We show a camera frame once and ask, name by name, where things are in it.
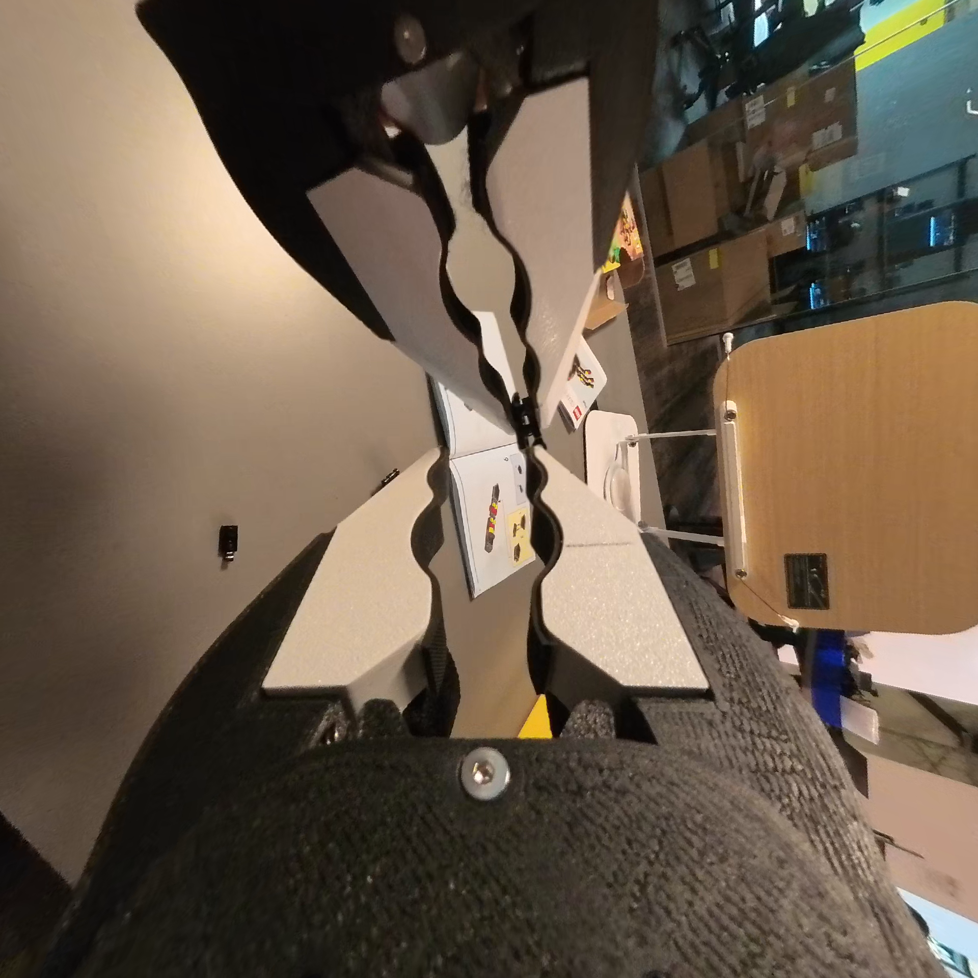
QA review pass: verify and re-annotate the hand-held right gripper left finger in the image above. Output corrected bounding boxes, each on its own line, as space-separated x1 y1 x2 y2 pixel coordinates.
260 449 463 704

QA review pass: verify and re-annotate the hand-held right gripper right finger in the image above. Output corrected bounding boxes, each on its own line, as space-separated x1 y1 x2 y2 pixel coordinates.
523 447 708 700

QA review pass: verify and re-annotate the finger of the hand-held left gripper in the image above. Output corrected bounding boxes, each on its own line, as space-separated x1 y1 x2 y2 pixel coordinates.
306 130 517 410
466 65 608 432

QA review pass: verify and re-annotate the lego instruction booklet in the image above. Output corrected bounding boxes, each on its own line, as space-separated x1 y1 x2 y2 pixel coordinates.
426 309 537 601

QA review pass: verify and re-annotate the colourful lego box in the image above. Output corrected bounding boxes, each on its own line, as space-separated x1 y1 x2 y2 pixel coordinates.
598 191 652 325

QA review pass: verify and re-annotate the small white lego leaflet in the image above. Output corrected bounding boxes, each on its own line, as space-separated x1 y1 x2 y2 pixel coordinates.
558 355 610 434

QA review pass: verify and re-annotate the large cardboard box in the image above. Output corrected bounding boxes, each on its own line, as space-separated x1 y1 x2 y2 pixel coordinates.
653 229 811 346
741 65 860 173
638 141 753 257

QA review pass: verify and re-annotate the wooden book stand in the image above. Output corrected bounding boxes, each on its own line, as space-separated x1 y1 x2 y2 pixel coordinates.
584 302 978 637

